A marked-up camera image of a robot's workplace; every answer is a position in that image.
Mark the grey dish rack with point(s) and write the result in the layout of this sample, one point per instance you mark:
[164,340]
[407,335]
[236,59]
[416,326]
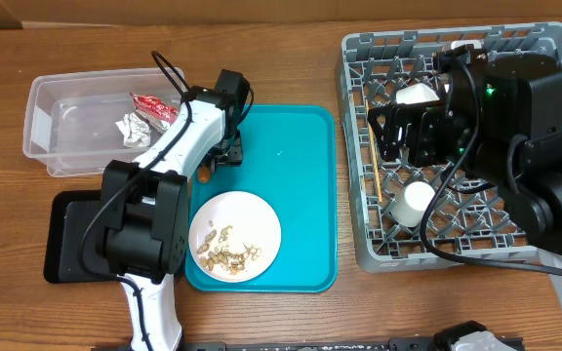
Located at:
[374,66]

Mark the clear plastic bin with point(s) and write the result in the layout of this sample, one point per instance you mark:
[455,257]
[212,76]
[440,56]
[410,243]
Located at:
[70,119]

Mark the black tray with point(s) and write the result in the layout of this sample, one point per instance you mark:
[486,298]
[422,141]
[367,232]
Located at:
[73,234]

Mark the white plate with scraps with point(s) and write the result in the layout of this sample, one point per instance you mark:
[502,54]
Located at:
[234,237]

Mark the white paper cup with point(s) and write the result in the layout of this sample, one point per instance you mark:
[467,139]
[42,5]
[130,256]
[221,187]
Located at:
[411,202]

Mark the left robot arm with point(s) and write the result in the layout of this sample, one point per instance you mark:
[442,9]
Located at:
[207,117]

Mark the teal serving tray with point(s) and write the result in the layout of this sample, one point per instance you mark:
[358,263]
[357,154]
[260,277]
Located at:
[289,160]

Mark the red snack wrapper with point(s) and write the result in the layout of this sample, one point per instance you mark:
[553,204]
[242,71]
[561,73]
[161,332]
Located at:
[153,110]

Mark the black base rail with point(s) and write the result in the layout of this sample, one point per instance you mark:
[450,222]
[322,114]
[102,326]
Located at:
[469,335]

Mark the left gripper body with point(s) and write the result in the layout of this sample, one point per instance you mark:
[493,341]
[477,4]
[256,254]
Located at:
[227,153]

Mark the white paper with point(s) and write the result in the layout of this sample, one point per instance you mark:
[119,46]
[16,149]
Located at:
[135,131]

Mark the pale green bowl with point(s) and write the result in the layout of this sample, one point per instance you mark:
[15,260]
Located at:
[417,93]

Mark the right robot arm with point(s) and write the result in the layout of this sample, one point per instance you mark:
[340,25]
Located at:
[498,120]

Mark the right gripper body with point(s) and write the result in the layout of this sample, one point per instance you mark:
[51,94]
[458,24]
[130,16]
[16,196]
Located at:
[435,135]

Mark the orange carrot piece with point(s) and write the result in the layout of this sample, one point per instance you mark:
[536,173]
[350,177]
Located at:
[204,174]

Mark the wooden chopstick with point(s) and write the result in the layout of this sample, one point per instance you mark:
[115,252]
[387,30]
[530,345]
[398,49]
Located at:
[376,169]

